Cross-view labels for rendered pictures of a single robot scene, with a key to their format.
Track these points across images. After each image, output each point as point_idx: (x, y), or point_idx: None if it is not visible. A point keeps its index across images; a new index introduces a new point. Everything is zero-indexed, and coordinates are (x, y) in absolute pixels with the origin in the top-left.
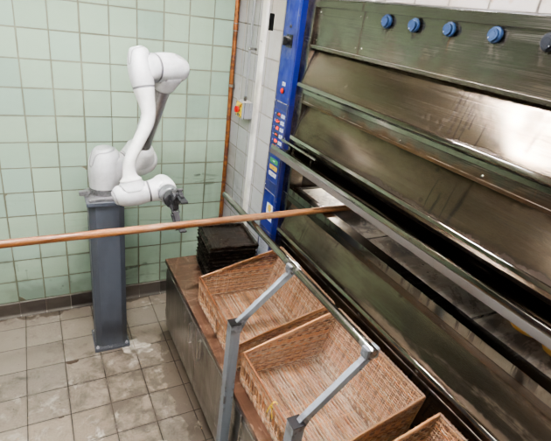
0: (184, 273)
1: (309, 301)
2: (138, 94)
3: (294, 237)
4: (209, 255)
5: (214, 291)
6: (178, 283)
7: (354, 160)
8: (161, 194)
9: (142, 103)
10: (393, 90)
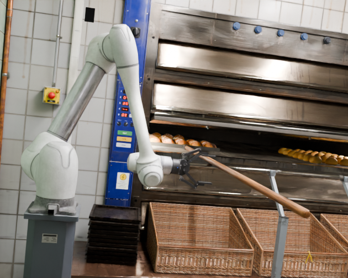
0: (102, 271)
1: (207, 222)
2: (136, 71)
3: (166, 186)
4: (138, 228)
5: (142, 264)
6: (120, 276)
7: (227, 108)
8: (170, 164)
9: (136, 80)
10: (248, 63)
